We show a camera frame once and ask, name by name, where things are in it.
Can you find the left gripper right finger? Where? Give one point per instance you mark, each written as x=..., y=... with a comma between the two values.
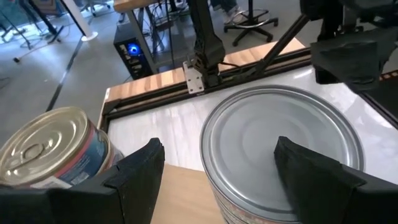
x=311, y=186

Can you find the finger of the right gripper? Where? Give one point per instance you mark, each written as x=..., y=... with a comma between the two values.
x=348, y=62

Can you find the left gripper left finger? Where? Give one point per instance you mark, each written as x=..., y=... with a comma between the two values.
x=136, y=186

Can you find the green white tuna can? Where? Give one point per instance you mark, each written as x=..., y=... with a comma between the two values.
x=248, y=140

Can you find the blue pink salmon can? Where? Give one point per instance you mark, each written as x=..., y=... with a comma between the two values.
x=46, y=146

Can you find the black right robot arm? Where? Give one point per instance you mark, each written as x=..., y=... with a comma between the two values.
x=205, y=37

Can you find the black stool base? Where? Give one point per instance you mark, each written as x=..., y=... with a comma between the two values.
x=248, y=26

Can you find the person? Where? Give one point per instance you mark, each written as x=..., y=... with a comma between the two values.
x=231, y=17

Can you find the black computer tower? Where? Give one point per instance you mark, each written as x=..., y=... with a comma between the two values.
x=133, y=59

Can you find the black aluminium table frame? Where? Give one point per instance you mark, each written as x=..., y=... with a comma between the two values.
x=155, y=97

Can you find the white post with base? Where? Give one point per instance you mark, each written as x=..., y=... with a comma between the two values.
x=79, y=18

